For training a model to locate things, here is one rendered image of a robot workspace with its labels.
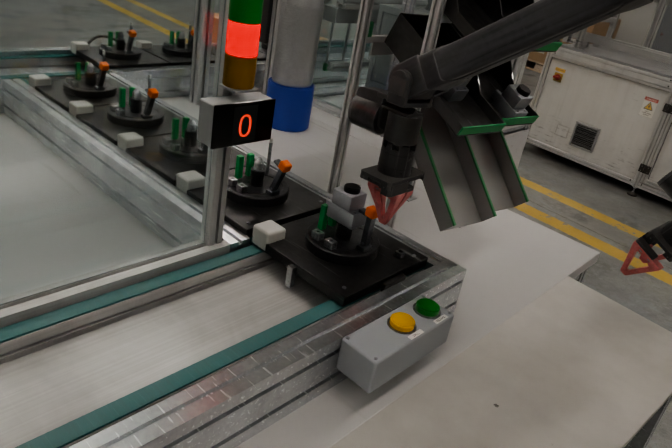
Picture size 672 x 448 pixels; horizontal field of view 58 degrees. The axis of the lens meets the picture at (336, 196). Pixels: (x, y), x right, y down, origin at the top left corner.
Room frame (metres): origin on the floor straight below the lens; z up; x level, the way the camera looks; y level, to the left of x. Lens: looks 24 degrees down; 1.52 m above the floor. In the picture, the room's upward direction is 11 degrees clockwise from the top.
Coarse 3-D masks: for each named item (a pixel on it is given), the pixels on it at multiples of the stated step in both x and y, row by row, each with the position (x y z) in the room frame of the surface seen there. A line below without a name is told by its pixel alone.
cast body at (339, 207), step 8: (352, 184) 1.00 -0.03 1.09; (336, 192) 0.99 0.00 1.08; (344, 192) 0.99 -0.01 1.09; (352, 192) 0.98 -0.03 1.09; (360, 192) 1.00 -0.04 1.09; (328, 200) 1.03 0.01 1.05; (336, 200) 0.99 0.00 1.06; (344, 200) 0.98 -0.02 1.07; (352, 200) 0.97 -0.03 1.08; (360, 200) 0.99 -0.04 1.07; (328, 208) 1.00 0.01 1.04; (336, 208) 0.99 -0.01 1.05; (344, 208) 0.98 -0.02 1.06; (352, 208) 0.97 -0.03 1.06; (360, 208) 1.00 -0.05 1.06; (328, 216) 1.00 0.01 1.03; (336, 216) 0.99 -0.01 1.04; (344, 216) 0.97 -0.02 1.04; (352, 216) 0.96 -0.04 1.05; (360, 216) 0.98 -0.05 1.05; (344, 224) 0.97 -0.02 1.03; (352, 224) 0.96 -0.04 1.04; (360, 224) 0.98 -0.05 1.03
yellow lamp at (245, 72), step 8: (232, 56) 0.90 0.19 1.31; (224, 64) 0.91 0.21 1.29; (232, 64) 0.90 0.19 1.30; (240, 64) 0.90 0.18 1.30; (248, 64) 0.91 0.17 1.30; (256, 64) 0.93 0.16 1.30; (224, 72) 0.91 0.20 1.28; (232, 72) 0.90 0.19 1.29; (240, 72) 0.90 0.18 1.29; (248, 72) 0.91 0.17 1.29; (224, 80) 0.91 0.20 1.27; (232, 80) 0.90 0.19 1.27; (240, 80) 0.90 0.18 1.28; (248, 80) 0.91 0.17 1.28; (240, 88) 0.90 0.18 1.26; (248, 88) 0.91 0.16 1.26
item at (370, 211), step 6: (360, 210) 0.97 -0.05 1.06; (366, 210) 0.96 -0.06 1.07; (372, 210) 0.95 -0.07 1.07; (366, 216) 0.96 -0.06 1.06; (372, 216) 0.95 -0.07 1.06; (366, 222) 0.96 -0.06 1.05; (372, 222) 0.96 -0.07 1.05; (366, 228) 0.96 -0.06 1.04; (372, 228) 0.96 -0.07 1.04; (366, 234) 0.96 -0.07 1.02; (366, 240) 0.96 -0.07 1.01
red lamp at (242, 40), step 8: (232, 24) 0.90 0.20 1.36; (240, 24) 0.90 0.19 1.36; (248, 24) 0.91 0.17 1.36; (232, 32) 0.90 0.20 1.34; (240, 32) 0.90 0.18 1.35; (248, 32) 0.90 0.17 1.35; (256, 32) 0.91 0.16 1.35; (232, 40) 0.90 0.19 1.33; (240, 40) 0.90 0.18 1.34; (248, 40) 0.90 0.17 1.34; (256, 40) 0.92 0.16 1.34; (232, 48) 0.90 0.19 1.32; (240, 48) 0.90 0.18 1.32; (248, 48) 0.90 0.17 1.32; (256, 48) 0.92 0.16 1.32; (240, 56) 0.90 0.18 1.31; (248, 56) 0.91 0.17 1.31; (256, 56) 0.92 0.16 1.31
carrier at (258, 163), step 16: (272, 144) 1.22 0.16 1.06; (240, 160) 1.17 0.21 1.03; (256, 160) 1.15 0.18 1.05; (240, 176) 1.17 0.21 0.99; (256, 176) 1.14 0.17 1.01; (272, 176) 1.21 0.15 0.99; (240, 192) 1.10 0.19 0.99; (256, 192) 1.12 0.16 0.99; (272, 192) 1.11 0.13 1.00; (288, 192) 1.16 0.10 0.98; (304, 192) 1.20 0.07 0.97; (240, 208) 1.07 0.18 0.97; (256, 208) 1.09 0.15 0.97; (272, 208) 1.10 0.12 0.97; (288, 208) 1.11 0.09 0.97; (304, 208) 1.13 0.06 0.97; (320, 208) 1.14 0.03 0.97; (240, 224) 1.01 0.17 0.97
